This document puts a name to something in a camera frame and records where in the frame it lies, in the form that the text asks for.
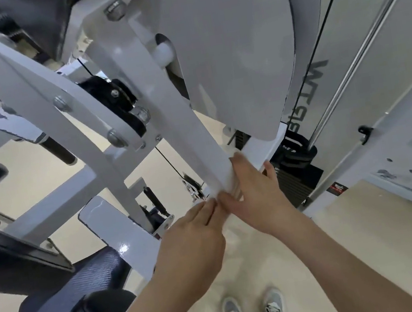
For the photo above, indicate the person's left hand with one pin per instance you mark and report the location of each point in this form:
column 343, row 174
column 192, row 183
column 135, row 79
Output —
column 191, row 254

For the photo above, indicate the person's right hand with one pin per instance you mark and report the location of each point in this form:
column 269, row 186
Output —
column 265, row 206

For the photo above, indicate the white cleaning wipe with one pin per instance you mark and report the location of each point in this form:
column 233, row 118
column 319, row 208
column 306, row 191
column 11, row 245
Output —
column 235, row 190

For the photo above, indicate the white gym machine frame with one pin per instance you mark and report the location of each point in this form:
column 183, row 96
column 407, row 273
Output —
column 230, row 40

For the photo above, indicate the black rectangular chest pad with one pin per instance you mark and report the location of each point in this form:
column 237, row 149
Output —
column 10, row 257

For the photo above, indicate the person's right forearm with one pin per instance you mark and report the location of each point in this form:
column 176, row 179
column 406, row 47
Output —
column 347, row 268

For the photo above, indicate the black weight stack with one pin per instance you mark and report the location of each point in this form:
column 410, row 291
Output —
column 301, row 181

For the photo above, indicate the black square cushion pad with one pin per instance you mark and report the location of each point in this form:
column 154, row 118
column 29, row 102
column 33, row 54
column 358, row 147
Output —
column 34, row 21

